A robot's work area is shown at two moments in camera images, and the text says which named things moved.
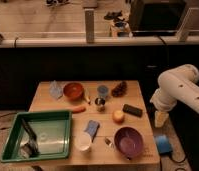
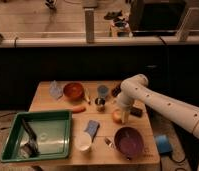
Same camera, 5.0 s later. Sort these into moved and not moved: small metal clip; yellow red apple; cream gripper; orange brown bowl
Moved: cream gripper
Not moved: small metal clip; orange brown bowl; yellow red apple
